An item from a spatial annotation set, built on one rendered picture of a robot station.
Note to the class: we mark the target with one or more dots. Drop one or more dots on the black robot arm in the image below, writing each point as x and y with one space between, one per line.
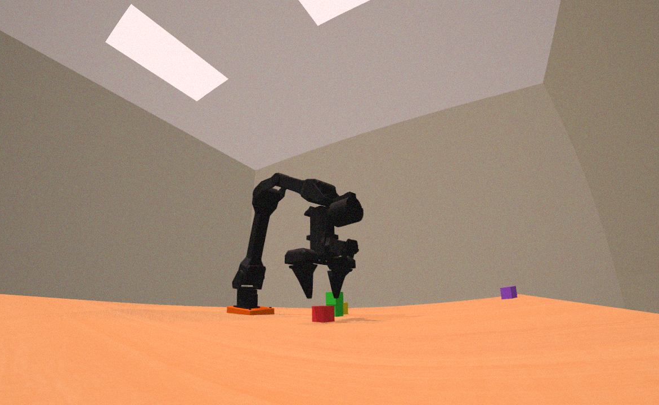
336 211

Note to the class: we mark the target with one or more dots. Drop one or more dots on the purple cube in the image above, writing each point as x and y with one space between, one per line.
508 292

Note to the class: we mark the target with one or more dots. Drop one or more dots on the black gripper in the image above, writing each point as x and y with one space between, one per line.
305 262

